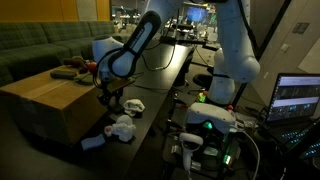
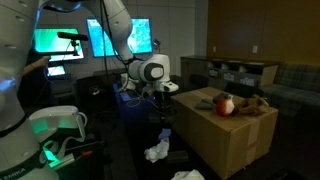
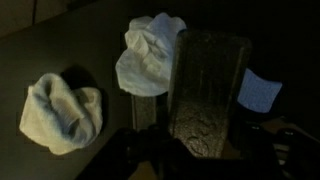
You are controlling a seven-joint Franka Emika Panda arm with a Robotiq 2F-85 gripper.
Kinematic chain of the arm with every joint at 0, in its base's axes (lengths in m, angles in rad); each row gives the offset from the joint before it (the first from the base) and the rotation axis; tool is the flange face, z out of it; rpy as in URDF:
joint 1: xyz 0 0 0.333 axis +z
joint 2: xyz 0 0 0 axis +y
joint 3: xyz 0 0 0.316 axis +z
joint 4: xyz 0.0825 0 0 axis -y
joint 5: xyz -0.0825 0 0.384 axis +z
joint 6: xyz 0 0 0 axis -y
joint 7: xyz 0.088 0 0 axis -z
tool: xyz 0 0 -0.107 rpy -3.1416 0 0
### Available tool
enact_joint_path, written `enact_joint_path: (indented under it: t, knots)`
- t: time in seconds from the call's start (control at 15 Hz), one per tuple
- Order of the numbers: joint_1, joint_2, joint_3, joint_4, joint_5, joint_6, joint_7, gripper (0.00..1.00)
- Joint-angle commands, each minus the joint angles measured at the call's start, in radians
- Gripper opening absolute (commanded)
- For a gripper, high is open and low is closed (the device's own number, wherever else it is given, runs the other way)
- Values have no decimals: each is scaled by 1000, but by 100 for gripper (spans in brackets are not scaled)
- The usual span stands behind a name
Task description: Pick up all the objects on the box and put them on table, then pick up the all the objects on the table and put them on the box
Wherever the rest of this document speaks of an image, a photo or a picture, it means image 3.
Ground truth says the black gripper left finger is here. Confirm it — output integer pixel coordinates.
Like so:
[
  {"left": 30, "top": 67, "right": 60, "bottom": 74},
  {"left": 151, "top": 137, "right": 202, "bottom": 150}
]
[{"left": 76, "top": 124, "right": 201, "bottom": 180}]

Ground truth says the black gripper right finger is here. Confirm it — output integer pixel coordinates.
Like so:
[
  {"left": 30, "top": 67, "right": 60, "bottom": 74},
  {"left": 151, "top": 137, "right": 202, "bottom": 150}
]
[{"left": 233, "top": 119, "right": 320, "bottom": 180}]

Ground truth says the blue sponge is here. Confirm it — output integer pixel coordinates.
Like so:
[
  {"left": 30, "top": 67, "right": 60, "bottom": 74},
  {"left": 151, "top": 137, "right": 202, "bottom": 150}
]
[{"left": 237, "top": 68, "right": 284, "bottom": 114}]

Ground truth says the large white towel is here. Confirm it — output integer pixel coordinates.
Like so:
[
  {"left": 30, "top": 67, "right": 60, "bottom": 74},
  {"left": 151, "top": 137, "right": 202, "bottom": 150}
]
[{"left": 18, "top": 72, "right": 104, "bottom": 156}]

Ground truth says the white cloth red mark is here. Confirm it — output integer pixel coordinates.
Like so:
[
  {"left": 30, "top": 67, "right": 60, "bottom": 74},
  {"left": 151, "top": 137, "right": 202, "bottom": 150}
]
[{"left": 115, "top": 12, "right": 188, "bottom": 98}]

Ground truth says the large cardboard box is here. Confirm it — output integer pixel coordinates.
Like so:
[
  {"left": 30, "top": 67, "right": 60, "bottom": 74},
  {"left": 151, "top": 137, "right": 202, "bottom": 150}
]
[{"left": 261, "top": 116, "right": 301, "bottom": 134}]

